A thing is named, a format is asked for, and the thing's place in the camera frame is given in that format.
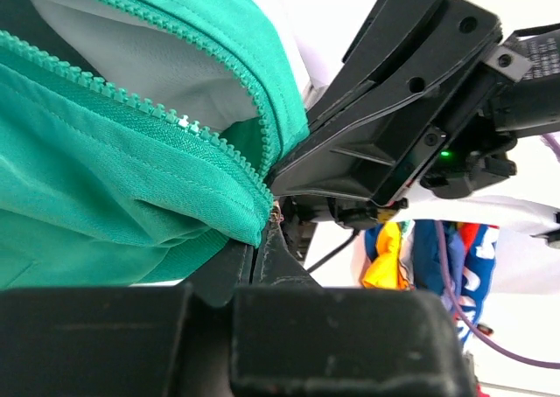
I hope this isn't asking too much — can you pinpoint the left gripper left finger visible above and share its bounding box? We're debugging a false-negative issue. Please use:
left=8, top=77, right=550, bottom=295
left=183, top=240, right=255, bottom=307

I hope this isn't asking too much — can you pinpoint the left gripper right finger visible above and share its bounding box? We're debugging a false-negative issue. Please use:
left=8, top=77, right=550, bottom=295
left=251, top=221, right=321, bottom=289

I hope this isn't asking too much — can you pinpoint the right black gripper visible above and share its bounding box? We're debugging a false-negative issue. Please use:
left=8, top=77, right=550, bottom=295
left=267, top=0, right=559, bottom=206

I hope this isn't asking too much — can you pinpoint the green zip jacket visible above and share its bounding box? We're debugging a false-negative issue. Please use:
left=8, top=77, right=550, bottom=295
left=1, top=0, right=309, bottom=289

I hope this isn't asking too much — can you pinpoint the colourful cloth pile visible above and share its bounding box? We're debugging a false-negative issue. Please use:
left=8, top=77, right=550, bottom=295
left=360, top=219, right=500, bottom=343

